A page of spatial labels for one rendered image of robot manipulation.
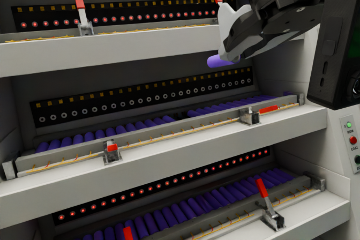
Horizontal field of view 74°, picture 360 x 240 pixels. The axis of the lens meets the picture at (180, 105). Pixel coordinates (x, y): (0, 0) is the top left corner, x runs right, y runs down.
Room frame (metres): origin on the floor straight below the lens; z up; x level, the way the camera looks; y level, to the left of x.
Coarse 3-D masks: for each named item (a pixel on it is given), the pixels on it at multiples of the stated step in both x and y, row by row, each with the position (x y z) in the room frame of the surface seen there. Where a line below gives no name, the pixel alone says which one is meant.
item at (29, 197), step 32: (224, 96) 0.63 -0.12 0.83; (64, 128) 0.50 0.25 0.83; (224, 128) 0.46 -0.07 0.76; (256, 128) 0.45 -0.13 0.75; (288, 128) 0.48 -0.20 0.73; (320, 128) 0.52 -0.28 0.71; (0, 160) 0.36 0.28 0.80; (96, 160) 0.39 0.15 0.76; (128, 160) 0.37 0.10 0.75; (160, 160) 0.39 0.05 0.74; (192, 160) 0.41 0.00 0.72; (0, 192) 0.32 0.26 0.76; (32, 192) 0.32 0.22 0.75; (64, 192) 0.34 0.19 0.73; (96, 192) 0.36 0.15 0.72; (0, 224) 0.32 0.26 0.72
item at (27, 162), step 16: (288, 96) 0.55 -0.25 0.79; (224, 112) 0.48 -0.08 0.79; (160, 128) 0.44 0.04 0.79; (176, 128) 0.45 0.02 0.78; (192, 128) 0.45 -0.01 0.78; (80, 144) 0.40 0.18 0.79; (96, 144) 0.40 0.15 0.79; (128, 144) 0.41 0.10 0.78; (16, 160) 0.36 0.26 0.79; (32, 160) 0.37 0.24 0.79; (48, 160) 0.37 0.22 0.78; (64, 160) 0.38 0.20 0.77
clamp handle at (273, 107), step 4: (248, 108) 0.46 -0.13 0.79; (264, 108) 0.42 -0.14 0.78; (268, 108) 0.41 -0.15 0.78; (272, 108) 0.40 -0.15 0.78; (276, 108) 0.40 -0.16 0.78; (248, 112) 0.46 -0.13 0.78; (252, 112) 0.45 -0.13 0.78; (256, 112) 0.44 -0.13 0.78; (260, 112) 0.43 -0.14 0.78; (264, 112) 0.42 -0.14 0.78
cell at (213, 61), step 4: (212, 56) 0.36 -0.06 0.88; (216, 56) 0.34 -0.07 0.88; (240, 56) 0.31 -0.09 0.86; (208, 60) 0.36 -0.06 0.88; (212, 60) 0.35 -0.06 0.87; (216, 60) 0.34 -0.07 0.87; (220, 60) 0.33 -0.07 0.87; (236, 60) 0.31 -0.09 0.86; (208, 64) 0.36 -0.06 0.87; (212, 64) 0.35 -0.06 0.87; (216, 64) 0.34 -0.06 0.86; (220, 64) 0.34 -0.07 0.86; (224, 64) 0.33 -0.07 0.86; (228, 64) 0.32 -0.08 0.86
